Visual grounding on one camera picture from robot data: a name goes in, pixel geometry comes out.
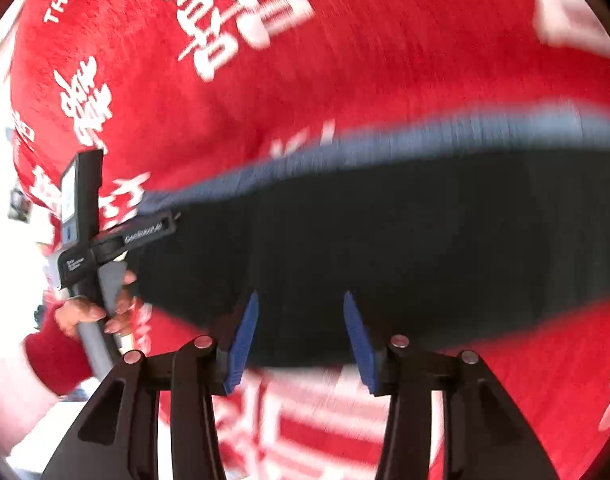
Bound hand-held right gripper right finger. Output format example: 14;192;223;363
343;290;561;480

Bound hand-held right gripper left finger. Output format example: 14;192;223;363
41;290;261;480

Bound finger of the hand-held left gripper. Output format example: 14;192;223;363
92;211;180;263

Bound dark pants with blue waistband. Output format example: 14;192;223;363
127;102;610;370

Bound person's left forearm red sleeve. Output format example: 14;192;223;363
24;305;94;397

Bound person's left hand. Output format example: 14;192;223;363
54;271;138;339

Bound small dark printed object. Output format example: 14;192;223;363
7;187;34;223

